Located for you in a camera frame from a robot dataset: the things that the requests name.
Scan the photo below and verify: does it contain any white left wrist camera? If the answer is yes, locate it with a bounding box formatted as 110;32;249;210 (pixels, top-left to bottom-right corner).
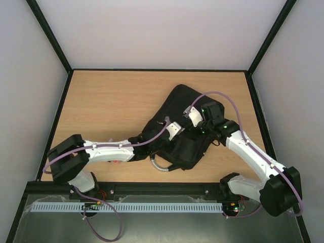
166;122;184;141

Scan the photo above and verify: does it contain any black student backpack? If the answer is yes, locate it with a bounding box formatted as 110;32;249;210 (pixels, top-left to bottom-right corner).
141;85;227;172

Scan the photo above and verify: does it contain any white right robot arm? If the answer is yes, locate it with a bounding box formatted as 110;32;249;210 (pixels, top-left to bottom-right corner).
184;102;302;217

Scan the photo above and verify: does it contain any light blue slotted cable duct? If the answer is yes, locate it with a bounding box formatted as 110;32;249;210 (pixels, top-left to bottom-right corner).
30;202;223;213

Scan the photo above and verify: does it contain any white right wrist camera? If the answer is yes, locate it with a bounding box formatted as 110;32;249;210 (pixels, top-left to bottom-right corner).
183;106;203;128

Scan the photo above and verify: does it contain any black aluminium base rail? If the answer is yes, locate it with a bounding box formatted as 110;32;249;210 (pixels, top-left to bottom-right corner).
25;181;256;200

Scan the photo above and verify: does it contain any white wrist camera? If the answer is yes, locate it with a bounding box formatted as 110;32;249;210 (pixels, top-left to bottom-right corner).
166;122;184;141
183;106;203;128

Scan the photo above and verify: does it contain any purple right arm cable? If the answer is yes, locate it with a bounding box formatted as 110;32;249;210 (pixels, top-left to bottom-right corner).
184;91;304;220

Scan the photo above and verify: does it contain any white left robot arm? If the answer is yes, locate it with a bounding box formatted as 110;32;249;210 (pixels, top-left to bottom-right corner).
43;132;175;193

